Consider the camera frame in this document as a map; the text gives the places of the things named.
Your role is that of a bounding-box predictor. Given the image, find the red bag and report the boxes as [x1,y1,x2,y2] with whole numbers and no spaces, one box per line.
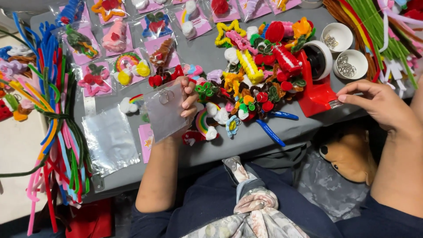
[64,198,115,238]

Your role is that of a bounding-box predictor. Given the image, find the red cherry charm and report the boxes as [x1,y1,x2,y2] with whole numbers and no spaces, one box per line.
[148,64,184,88]

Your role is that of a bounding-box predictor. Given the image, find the heap of pipe cleaner charms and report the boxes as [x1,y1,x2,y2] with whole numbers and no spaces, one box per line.
[195,17,317,123]

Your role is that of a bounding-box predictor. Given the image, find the small rainbow cloud charm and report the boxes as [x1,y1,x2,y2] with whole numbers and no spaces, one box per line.
[119,94,145,115]

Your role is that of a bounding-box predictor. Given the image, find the clear plastic bag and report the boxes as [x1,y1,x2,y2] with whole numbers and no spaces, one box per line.
[143,81,191,143]

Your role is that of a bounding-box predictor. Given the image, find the person's left hand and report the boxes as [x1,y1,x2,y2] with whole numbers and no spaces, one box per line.
[170,76,199,141]

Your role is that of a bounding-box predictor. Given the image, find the stack of pink cards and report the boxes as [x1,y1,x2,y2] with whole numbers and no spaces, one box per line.
[138,124,155,164]

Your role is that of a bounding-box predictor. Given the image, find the red white charm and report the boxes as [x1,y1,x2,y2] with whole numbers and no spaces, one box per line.
[181,130,206,146]

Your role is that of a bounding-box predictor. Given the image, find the floral cloth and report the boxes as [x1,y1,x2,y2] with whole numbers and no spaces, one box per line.
[181,156,310,238]

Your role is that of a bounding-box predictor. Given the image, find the heap of pastel charms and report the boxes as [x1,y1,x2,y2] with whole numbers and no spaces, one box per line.
[0,44,37,122]

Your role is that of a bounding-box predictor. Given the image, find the red tape dispenser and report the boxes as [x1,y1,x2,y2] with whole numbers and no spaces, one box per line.
[296,40,344,118]

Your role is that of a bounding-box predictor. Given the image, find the brown plush bear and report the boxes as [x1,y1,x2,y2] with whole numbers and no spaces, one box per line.
[319,127,379,186]

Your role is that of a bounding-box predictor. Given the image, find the grey table cover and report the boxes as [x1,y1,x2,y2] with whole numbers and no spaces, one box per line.
[30,6,417,203]

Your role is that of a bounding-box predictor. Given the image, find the heap of green pipe cleaners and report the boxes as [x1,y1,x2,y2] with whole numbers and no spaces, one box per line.
[323,0,423,90]

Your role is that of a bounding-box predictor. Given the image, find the person's right hand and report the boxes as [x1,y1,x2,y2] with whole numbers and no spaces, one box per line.
[335,79,421,133]

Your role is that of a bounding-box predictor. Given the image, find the grey camouflage cloth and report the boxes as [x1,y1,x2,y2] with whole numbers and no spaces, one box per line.
[293,148,371,223]

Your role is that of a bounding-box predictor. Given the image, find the blue yellow flower charm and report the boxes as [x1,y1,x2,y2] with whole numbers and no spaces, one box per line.
[226,115,242,138]

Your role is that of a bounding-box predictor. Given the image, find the silver key ring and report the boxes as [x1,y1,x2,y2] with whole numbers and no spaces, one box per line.
[158,89,175,105]

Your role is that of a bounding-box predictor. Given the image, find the person's navy clothing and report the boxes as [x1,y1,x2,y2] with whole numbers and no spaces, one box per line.
[130,162,423,238]

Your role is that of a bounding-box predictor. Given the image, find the white bowl of silver clasps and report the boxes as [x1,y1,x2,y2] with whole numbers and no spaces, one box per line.
[321,22,354,54]

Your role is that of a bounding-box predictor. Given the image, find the white bowl of key rings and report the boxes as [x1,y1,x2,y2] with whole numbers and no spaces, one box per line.
[333,50,369,80]

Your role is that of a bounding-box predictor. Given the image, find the bundle of mixed pipe cleaners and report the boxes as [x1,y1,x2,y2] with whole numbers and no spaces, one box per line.
[0,13,94,236]

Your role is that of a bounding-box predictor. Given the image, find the blue-handled pliers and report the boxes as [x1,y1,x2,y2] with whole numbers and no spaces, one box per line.
[255,111,299,147]

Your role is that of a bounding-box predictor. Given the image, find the large rainbow cloud charm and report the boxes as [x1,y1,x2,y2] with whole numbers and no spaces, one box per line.
[195,102,229,141]

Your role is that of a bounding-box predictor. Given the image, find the stack of clear bags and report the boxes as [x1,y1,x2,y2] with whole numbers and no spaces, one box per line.
[82,106,141,178]

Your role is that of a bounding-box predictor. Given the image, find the rows of packaged pink-card charms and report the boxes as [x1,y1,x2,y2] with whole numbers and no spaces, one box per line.
[56,0,302,98]

